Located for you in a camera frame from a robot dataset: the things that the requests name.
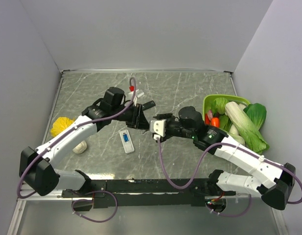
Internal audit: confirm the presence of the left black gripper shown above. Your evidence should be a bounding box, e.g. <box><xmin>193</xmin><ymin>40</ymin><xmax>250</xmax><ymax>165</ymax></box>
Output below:
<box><xmin>111</xmin><ymin>103</ymin><xmax>151</xmax><ymax>130</ymax></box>

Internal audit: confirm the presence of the blue battery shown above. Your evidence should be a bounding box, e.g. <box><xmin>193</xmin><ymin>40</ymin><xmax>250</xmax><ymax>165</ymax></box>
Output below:
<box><xmin>123</xmin><ymin>133</ymin><xmax>130</xmax><ymax>142</ymax></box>

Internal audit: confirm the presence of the white remote control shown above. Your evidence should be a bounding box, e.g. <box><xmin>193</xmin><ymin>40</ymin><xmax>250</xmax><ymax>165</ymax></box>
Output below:
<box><xmin>119</xmin><ymin>130</ymin><xmax>135</xmax><ymax>154</ymax></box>

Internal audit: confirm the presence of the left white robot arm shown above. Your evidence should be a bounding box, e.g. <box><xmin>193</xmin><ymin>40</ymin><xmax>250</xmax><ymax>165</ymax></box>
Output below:
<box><xmin>17</xmin><ymin>87</ymin><xmax>149</xmax><ymax>198</ymax></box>

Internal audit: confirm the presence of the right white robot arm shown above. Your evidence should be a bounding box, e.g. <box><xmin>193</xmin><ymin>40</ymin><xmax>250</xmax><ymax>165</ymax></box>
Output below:
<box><xmin>150</xmin><ymin>106</ymin><xmax>296</xmax><ymax>210</ymax></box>

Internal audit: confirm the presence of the pink radish toy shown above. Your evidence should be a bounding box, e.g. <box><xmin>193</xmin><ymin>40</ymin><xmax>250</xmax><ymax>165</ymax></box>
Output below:
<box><xmin>207</xmin><ymin>110</ymin><xmax>213</xmax><ymax>120</ymax></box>

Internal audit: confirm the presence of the green plastic basket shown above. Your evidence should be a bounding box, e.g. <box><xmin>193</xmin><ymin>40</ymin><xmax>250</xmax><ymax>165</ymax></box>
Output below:
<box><xmin>203</xmin><ymin>94</ymin><xmax>251</xmax><ymax>132</ymax></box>

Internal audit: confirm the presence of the orange carrot toy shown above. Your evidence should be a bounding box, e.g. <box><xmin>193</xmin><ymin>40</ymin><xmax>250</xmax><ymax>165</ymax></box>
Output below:
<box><xmin>210</xmin><ymin>117</ymin><xmax>220</xmax><ymax>128</ymax></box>

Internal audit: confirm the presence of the green cabbage toy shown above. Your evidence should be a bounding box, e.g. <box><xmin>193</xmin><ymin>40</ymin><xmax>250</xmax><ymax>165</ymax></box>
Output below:
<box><xmin>211</xmin><ymin>97</ymin><xmax>229</xmax><ymax>115</ymax></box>

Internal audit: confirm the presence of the small bok choy toy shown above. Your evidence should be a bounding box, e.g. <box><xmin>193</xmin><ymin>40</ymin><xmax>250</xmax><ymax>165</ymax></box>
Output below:
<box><xmin>229</xmin><ymin>124</ymin><xmax>245</xmax><ymax>146</ymax></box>

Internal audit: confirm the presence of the yellow cabbage toy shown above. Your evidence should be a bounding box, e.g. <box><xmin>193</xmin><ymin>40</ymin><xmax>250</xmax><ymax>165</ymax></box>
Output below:
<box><xmin>50</xmin><ymin>117</ymin><xmax>88</xmax><ymax>154</ymax></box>

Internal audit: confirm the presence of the large bok choy toy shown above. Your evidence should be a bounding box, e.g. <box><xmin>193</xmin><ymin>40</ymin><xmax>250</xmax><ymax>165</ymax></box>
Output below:
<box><xmin>225</xmin><ymin>101</ymin><xmax>270</xmax><ymax>154</ymax></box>

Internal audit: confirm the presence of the black mounting base plate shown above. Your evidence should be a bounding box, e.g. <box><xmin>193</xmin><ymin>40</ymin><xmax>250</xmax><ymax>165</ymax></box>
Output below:
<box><xmin>62</xmin><ymin>178</ymin><xmax>235</xmax><ymax>209</ymax></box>

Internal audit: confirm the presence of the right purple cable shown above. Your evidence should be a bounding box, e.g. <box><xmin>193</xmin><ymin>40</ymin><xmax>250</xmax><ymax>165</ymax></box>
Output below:
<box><xmin>155</xmin><ymin>137</ymin><xmax>302</xmax><ymax>217</ymax></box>

